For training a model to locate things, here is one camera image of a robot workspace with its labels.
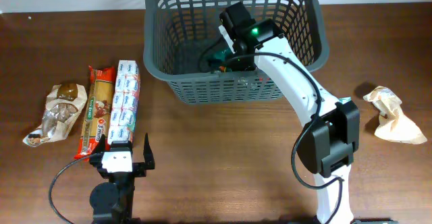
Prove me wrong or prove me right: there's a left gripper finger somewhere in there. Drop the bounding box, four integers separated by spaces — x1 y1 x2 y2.
92 134 106 154
143 133 155 169

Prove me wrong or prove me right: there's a red spaghetti pasta pack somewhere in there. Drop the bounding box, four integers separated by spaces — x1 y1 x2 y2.
74 66 116 159

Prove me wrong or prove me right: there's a green Nescafe coffee bag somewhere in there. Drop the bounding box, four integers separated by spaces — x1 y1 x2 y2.
206 49 234 73

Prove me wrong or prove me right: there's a white tissue multipack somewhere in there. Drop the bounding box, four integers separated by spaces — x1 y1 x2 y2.
107 60 140 145

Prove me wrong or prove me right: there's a beige brown cookie bag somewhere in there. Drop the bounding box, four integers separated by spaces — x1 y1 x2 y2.
23 83 87 147

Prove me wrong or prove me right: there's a grey plastic shopping basket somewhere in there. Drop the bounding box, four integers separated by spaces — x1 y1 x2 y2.
144 0 329 105

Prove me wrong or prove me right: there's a beige paper bag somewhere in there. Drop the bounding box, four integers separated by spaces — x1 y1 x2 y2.
363 86 427 145

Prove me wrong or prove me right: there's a light teal snack packet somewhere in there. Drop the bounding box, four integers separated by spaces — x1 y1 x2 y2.
339 97 352 104

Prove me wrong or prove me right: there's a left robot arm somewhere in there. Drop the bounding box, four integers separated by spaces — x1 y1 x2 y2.
89 136 155 223

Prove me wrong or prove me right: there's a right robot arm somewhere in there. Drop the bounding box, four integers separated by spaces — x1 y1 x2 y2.
219 2 360 223

